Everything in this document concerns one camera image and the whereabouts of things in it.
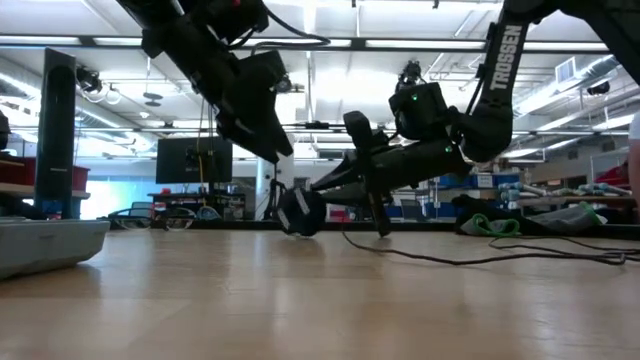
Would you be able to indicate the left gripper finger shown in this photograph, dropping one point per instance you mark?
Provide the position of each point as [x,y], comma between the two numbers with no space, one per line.
[275,137]
[240,135]

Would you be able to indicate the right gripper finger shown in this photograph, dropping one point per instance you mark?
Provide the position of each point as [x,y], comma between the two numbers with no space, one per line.
[337,175]
[345,194]

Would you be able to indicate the black background robot arm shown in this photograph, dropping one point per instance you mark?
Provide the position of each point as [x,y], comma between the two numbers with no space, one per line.
[272,197]

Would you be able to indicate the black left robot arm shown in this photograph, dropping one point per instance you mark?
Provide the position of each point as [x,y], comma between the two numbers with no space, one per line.
[165,15]

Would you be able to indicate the red drawer box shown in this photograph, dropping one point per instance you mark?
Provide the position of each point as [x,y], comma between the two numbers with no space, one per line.
[339,215]

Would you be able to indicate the grey chair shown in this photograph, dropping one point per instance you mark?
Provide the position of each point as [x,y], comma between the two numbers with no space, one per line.
[412,210]

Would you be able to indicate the blue storage bin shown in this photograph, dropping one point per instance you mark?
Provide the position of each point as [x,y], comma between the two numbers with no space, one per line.
[506,180]
[440,210]
[457,181]
[394,212]

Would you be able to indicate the black monitor screen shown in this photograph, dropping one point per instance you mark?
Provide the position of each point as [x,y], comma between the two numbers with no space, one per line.
[175,165]

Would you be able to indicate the dark round ceiling fixture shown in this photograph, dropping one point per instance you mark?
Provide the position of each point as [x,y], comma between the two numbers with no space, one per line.
[152,96]

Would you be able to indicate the white LED light bar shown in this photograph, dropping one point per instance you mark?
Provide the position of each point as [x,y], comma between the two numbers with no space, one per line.
[565,46]
[425,44]
[340,43]
[115,41]

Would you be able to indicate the wooden workbench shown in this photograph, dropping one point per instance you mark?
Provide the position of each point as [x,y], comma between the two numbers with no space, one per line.
[575,201]

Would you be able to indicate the red storage bin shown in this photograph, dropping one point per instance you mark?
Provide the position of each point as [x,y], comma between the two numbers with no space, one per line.
[17,172]
[81,179]

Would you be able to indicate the white ceiling vent grille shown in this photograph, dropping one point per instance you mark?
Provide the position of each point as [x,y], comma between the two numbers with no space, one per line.
[565,70]

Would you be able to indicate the pile of folded cloths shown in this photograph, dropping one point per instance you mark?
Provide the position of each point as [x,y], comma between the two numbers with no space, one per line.
[595,190]

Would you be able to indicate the black ceiling speaker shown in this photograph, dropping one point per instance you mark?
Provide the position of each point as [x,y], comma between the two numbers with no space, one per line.
[599,88]

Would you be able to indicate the person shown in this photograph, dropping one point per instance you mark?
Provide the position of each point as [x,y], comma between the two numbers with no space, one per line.
[635,165]

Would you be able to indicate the grey plastic tool case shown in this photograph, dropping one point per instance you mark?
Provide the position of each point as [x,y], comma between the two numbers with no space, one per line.
[45,245]

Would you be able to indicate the wooden shelf board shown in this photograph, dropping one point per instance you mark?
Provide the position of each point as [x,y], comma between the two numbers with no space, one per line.
[15,190]

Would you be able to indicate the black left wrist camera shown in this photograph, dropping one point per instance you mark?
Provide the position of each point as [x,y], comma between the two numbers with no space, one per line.
[262,70]

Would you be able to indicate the black round overhead camera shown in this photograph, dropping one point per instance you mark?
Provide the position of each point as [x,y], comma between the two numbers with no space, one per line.
[289,85]

